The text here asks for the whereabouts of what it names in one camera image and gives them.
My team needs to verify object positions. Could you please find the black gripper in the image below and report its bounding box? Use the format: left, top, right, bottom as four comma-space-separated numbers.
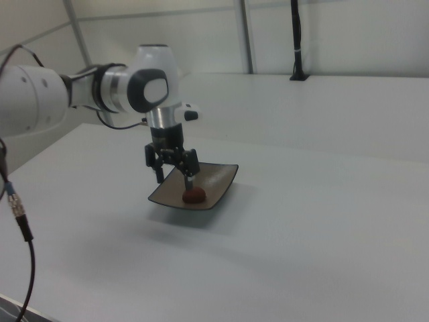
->
143, 123, 201, 191

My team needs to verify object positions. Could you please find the small dark red food item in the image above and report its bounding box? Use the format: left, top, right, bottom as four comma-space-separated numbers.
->
181, 186, 207, 205

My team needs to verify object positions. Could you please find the square brown ceramic plate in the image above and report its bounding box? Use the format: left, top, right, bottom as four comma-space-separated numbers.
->
147, 162, 240, 212

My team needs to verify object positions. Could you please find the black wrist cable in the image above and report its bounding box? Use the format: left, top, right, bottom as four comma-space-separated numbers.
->
95, 107, 150, 131

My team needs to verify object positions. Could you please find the grey metal frame post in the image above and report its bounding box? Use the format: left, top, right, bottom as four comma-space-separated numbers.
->
62, 0, 94, 68
239, 0, 259, 74

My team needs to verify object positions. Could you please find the black cable with metal connector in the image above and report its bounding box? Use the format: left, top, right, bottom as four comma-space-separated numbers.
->
0, 137, 37, 322

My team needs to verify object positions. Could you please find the black pole mount with clamp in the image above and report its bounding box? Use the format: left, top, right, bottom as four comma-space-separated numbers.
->
289, 0, 310, 83

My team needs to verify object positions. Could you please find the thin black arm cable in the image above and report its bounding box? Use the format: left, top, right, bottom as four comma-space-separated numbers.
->
0, 44, 46, 85

